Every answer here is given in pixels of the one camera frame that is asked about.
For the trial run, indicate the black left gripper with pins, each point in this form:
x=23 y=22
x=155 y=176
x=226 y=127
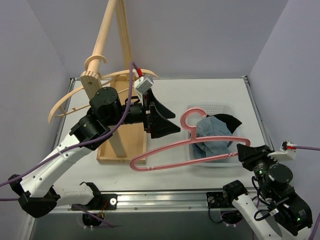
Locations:
x=147 y=117

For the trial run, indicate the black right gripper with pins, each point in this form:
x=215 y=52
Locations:
x=258 y=160

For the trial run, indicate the black skirt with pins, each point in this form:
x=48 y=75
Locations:
x=232 y=123

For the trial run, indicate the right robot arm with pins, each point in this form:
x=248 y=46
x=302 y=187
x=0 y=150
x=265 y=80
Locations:
x=286 y=216

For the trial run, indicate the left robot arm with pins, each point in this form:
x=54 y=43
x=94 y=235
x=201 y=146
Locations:
x=37 y=194

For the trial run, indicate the white perforated plastic basket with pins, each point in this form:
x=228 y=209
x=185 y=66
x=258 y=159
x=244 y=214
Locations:
x=211 y=126

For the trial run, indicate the wooden clothes rack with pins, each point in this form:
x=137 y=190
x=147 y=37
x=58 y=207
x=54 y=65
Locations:
x=128 y=140

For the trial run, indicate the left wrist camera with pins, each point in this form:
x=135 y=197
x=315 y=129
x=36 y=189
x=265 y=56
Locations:
x=143 y=83

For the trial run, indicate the aluminium right side rail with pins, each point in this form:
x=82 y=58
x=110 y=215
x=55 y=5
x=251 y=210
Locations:
x=263 y=128

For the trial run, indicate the aluminium rail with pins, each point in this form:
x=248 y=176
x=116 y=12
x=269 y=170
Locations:
x=162 y=198
x=263 y=128

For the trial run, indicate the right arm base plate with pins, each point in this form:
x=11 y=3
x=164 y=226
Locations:
x=216 y=201

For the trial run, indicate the aluminium front rail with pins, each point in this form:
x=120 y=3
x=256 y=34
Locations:
x=162 y=198

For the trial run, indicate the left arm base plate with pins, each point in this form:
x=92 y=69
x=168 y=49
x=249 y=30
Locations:
x=94 y=213

